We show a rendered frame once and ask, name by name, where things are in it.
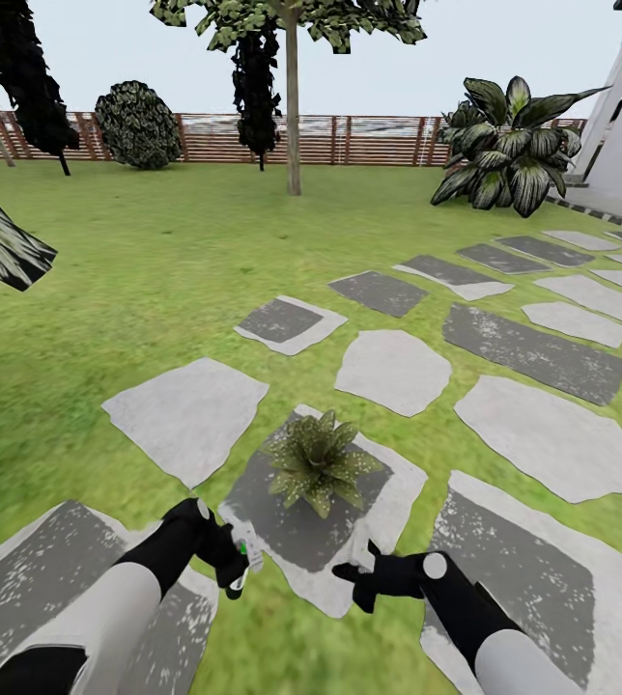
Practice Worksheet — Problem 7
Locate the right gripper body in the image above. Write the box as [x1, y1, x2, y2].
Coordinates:
[352, 540, 398, 613]

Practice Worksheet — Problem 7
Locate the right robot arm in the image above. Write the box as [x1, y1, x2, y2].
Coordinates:
[331, 517, 587, 695]

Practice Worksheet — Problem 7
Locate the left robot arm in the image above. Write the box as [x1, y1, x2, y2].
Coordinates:
[0, 497, 263, 695]

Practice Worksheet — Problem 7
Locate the insectifuge atomizer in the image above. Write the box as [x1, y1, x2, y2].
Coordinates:
[226, 573, 246, 599]

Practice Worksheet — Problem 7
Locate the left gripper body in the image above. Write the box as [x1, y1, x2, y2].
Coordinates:
[207, 522, 246, 590]

